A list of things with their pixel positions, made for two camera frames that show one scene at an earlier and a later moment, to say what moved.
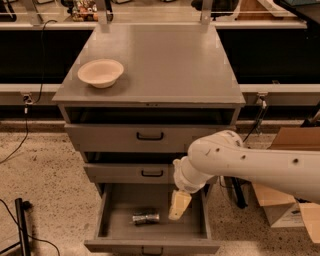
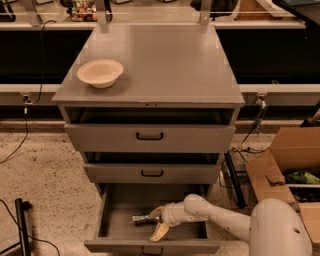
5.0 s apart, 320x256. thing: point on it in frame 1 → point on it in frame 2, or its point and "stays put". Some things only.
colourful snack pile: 84,11 stays put
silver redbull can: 145,219 stays put
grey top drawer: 140,137 stays put
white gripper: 182,180 → 169,215
